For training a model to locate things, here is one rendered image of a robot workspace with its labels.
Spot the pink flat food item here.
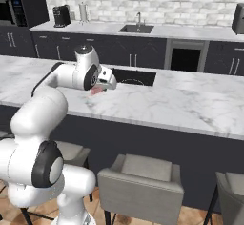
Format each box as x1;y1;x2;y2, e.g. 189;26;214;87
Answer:
90;87;105;96

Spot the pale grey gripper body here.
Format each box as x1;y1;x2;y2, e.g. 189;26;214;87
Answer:
94;73;118;92

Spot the dark kitchen island base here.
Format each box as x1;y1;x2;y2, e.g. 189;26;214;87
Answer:
0;104;244;215

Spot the dark sink basin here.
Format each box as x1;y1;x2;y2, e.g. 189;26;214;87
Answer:
118;24;155;35

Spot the silver paper towel holder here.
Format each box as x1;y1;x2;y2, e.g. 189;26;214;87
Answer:
77;1;91;25

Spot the black hob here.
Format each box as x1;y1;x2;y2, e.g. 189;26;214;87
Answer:
110;68;157;88

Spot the built-in microwave oven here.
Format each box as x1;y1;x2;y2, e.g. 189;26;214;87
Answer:
0;0;29;29

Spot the silver tap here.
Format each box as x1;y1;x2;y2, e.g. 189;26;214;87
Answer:
135;11;143;27

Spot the black toaster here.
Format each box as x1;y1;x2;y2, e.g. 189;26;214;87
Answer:
231;2;244;35

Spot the dark lower cupboard run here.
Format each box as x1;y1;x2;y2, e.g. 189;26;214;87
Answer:
30;31;168;70
203;40;244;77

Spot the dark tall cupboard unit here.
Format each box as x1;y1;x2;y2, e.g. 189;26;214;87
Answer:
0;0;51;59

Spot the steel dishwasher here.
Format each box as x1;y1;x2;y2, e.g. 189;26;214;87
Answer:
163;38;211;73

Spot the black coffee machine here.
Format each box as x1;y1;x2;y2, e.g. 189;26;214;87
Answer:
51;4;72;29

